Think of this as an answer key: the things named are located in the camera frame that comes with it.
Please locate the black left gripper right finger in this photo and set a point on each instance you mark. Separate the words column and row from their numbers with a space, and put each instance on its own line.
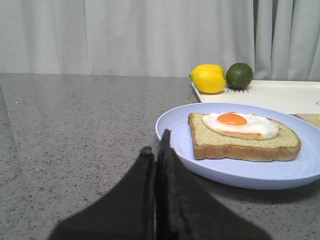
column 186, row 211

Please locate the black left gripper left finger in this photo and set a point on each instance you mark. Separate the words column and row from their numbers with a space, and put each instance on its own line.
column 126, row 212

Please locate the light blue round plate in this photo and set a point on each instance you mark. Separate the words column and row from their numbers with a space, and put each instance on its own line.
column 276, row 175

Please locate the bread slice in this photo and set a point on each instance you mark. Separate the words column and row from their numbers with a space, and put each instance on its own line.
column 208, row 144

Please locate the fried egg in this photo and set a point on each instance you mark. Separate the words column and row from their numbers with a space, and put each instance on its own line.
column 239, row 125

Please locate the white bear tray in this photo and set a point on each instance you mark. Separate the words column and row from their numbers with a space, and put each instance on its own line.
column 291, row 97

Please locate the front yellow lemon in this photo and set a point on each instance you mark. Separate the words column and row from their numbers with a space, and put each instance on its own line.
column 208, row 81

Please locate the yellow lemon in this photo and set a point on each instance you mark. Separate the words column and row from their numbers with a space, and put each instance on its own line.
column 208, row 81
column 214, row 67

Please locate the rear yellow lemon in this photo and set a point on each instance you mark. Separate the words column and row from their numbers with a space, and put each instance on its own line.
column 214, row 67

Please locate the green lime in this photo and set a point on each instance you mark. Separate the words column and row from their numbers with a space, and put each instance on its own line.
column 239, row 76

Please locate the wooden cutting board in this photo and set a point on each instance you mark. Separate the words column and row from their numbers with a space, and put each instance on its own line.
column 311, row 118

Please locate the grey curtain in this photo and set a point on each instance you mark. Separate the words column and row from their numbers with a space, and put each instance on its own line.
column 279, row 39

